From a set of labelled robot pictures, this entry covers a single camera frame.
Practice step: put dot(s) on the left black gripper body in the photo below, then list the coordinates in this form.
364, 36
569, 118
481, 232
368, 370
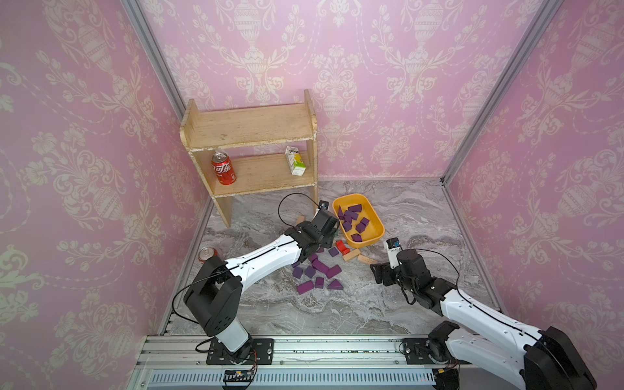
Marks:
327, 242

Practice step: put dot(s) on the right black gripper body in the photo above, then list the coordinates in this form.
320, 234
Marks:
395, 276

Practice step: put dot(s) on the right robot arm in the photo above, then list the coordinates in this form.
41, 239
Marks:
522, 355

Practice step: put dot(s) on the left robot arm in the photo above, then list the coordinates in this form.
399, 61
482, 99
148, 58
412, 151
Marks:
213, 297

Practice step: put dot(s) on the yellow plastic storage bin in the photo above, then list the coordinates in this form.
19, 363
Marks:
375, 229

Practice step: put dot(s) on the small red brick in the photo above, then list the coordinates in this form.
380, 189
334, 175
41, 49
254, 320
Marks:
342, 247

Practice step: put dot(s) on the purple brick centre long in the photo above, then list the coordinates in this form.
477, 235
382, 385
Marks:
319, 266

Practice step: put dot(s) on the natural wood brick small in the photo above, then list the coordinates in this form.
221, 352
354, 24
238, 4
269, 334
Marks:
353, 254

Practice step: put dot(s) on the engraved natural wood brick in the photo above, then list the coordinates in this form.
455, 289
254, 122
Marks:
364, 259

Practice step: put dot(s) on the purple triangle brick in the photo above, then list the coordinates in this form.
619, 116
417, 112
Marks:
335, 285

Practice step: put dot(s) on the green white juice carton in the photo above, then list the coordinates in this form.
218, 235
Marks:
296, 164

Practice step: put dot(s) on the wooden two-tier shelf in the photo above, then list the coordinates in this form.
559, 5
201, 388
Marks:
203, 134

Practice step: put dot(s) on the red cola can on floor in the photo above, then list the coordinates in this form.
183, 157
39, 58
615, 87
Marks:
205, 253

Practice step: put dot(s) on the red cola can on shelf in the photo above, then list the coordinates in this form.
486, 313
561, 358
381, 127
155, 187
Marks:
223, 168

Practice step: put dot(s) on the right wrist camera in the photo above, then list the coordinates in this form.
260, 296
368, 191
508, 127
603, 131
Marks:
393, 248

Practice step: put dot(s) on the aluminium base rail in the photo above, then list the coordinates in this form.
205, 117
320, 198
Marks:
298, 362

